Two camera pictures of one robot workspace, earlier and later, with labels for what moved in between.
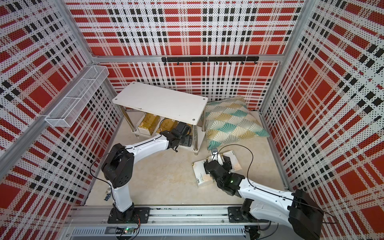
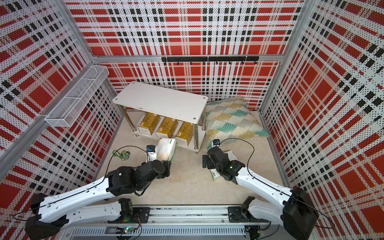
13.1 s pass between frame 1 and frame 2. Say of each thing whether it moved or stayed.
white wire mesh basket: stayed
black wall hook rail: stayed
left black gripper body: moved
